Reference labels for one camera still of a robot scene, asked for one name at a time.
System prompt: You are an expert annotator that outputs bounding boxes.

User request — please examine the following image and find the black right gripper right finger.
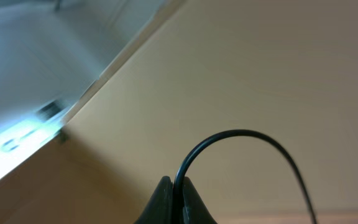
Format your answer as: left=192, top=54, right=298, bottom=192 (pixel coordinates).
left=182, top=177, right=217, bottom=224

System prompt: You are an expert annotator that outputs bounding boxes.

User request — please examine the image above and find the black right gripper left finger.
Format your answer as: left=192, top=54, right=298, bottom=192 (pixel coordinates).
left=134, top=176, right=173, bottom=224

